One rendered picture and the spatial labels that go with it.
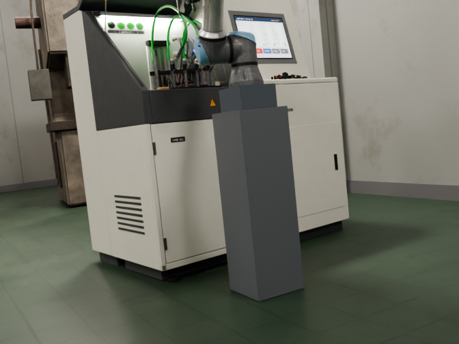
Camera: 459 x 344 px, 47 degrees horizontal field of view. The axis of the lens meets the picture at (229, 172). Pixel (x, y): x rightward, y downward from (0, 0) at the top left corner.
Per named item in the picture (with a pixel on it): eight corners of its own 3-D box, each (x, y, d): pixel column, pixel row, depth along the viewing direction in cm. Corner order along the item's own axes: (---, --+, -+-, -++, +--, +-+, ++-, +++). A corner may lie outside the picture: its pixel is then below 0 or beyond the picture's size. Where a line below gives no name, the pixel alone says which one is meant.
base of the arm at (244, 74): (270, 83, 224) (268, 60, 224) (240, 85, 217) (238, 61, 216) (251, 87, 237) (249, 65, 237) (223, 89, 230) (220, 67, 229)
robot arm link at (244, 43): (261, 61, 222) (259, 28, 221) (231, 63, 219) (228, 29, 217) (253, 65, 234) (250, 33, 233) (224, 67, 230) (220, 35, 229)
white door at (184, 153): (166, 263, 257) (150, 124, 251) (164, 263, 259) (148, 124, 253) (266, 236, 296) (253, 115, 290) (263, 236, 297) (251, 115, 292)
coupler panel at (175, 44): (177, 80, 320) (171, 29, 317) (174, 81, 322) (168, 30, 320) (195, 80, 328) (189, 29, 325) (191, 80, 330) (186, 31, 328)
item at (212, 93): (152, 123, 252) (149, 89, 251) (148, 123, 256) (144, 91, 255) (251, 115, 290) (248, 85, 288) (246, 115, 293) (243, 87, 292)
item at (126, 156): (163, 285, 256) (145, 123, 250) (112, 267, 303) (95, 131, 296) (270, 253, 299) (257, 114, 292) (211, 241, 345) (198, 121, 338)
